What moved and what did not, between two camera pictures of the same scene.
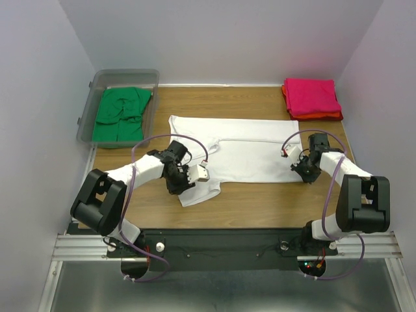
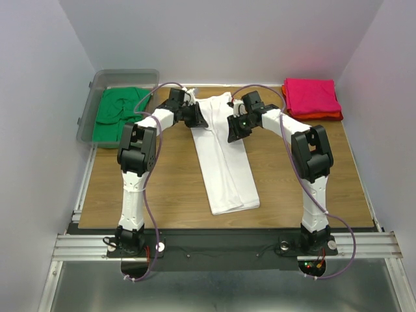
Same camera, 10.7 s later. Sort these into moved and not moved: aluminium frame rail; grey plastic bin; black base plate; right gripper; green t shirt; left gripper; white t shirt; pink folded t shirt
Moved: white t shirt; left gripper; right gripper
Not moved: green t shirt; aluminium frame rail; black base plate; pink folded t shirt; grey plastic bin
